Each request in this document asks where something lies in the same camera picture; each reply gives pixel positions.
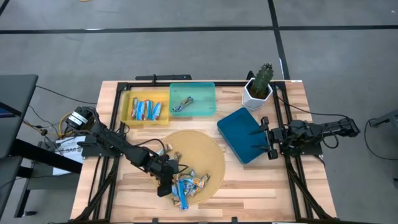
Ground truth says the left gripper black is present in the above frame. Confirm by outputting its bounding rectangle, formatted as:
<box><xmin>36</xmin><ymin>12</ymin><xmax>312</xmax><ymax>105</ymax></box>
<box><xmin>149</xmin><ymin>154</ymin><xmax>180</xmax><ymax>198</ymax></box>

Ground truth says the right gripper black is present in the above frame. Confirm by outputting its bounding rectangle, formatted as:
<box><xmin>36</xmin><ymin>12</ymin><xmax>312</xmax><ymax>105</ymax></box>
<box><xmin>248</xmin><ymin>116</ymin><xmax>289</xmax><ymax>161</ymax></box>

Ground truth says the light blue granola bar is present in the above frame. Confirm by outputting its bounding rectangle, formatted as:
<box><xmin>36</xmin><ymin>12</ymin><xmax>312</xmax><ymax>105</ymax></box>
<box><xmin>183</xmin><ymin>170</ymin><xmax>197</xmax><ymax>197</ymax></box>
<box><xmin>151</xmin><ymin>101</ymin><xmax>164</xmax><ymax>121</ymax></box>
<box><xmin>136</xmin><ymin>100</ymin><xmax>146</xmax><ymax>121</ymax></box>
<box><xmin>131</xmin><ymin>96</ymin><xmax>139</xmax><ymax>119</ymax></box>
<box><xmin>144</xmin><ymin>99</ymin><xmax>154</xmax><ymax>121</ymax></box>

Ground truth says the bright blue granola bar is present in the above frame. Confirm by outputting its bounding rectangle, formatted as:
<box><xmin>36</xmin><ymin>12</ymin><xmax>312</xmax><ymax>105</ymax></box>
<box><xmin>177</xmin><ymin>179</ymin><xmax>190</xmax><ymax>212</ymax></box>

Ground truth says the peanut butter chip granola bar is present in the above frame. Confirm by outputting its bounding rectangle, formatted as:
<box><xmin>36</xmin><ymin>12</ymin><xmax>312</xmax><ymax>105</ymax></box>
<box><xmin>191</xmin><ymin>173</ymin><xmax>211</xmax><ymax>196</ymax></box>

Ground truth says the oatmeal raisin granola bar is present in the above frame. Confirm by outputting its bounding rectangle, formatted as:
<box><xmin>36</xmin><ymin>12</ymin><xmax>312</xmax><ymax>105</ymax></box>
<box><xmin>172</xmin><ymin>96</ymin><xmax>195</xmax><ymax>113</ymax></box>

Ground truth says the orange blue granola bar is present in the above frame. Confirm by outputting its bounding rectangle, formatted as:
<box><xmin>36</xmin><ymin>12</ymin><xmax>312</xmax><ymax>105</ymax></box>
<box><xmin>170</xmin><ymin>185</ymin><xmax>182</xmax><ymax>208</ymax></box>

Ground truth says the dark blue tray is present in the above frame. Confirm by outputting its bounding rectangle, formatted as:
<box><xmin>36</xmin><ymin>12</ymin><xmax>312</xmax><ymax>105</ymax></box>
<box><xmin>216</xmin><ymin>107</ymin><xmax>274</xmax><ymax>165</ymax></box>

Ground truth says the white plant pot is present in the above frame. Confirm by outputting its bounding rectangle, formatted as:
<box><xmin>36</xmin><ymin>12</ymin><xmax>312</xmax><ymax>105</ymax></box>
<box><xmin>241</xmin><ymin>77</ymin><xmax>274</xmax><ymax>111</ymax></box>

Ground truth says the round woven straw placemat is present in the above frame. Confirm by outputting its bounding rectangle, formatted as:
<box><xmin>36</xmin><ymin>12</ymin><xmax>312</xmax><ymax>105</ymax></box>
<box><xmin>150</xmin><ymin>129</ymin><xmax>226</xmax><ymax>205</ymax></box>

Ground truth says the green cactus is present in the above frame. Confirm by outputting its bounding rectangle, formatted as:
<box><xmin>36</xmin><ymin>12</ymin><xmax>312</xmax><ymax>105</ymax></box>
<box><xmin>250</xmin><ymin>63</ymin><xmax>274</xmax><ymax>100</ymax></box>

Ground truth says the yellow plastic bin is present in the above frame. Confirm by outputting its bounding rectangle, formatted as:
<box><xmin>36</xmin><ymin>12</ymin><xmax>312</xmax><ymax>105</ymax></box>
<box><xmin>120</xmin><ymin>89</ymin><xmax>170</xmax><ymax>126</ymax></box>

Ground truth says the teal plastic bin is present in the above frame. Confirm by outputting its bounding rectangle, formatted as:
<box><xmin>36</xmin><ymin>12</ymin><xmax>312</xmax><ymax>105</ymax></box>
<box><xmin>169</xmin><ymin>82</ymin><xmax>217</xmax><ymax>118</ymax></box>

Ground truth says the white paper sheet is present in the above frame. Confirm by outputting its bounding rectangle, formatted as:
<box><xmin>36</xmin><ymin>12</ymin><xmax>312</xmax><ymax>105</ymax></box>
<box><xmin>52</xmin><ymin>135</ymin><xmax>87</xmax><ymax>177</ymax></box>

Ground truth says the grey stand foot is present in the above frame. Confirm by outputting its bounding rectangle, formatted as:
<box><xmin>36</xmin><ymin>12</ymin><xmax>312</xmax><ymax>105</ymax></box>
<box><xmin>368</xmin><ymin>108</ymin><xmax>398</xmax><ymax>128</ymax></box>

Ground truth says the dark grey desk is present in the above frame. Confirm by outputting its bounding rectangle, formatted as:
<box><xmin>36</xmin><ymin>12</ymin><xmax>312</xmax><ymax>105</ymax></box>
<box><xmin>0</xmin><ymin>73</ymin><xmax>40</xmax><ymax>217</ymax></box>

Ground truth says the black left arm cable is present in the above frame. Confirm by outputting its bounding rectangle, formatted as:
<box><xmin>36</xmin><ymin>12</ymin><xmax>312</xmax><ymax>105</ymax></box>
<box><xmin>133</xmin><ymin>138</ymin><xmax>167</xmax><ymax>155</ymax></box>

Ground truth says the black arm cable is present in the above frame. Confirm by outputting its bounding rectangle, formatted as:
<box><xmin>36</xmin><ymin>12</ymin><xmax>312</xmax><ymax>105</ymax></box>
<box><xmin>133</xmin><ymin>138</ymin><xmax>167</xmax><ymax>155</ymax></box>
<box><xmin>322</xmin><ymin>129</ymin><xmax>340</xmax><ymax>149</ymax></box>

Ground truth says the black power cable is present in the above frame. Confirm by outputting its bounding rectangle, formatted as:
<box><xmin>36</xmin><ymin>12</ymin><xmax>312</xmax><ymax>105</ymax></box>
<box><xmin>275</xmin><ymin>95</ymin><xmax>351</xmax><ymax>119</ymax></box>

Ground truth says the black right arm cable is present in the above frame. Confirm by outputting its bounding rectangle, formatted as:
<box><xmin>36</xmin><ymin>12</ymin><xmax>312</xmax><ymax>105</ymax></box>
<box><xmin>322</xmin><ymin>129</ymin><xmax>340</xmax><ymax>149</ymax></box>

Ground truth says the black aluminium table frame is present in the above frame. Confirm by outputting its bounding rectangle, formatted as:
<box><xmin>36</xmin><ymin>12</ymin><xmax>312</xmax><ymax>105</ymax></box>
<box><xmin>70</xmin><ymin>81</ymin><xmax>338</xmax><ymax>224</ymax></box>

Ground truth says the black bar-shaped camera device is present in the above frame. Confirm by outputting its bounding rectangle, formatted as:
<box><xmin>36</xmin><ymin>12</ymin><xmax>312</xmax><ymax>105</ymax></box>
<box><xmin>135</xmin><ymin>73</ymin><xmax>192</xmax><ymax>82</ymax></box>

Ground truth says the yellow cable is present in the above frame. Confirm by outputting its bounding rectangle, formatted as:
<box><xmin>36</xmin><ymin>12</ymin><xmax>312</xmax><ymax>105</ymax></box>
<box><xmin>58</xmin><ymin>111</ymin><xmax>73</xmax><ymax>138</ymax></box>

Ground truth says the black desk leg frame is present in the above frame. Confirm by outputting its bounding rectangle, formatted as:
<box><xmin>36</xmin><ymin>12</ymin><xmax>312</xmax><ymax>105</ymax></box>
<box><xmin>9</xmin><ymin>138</ymin><xmax>84</xmax><ymax>218</ymax></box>

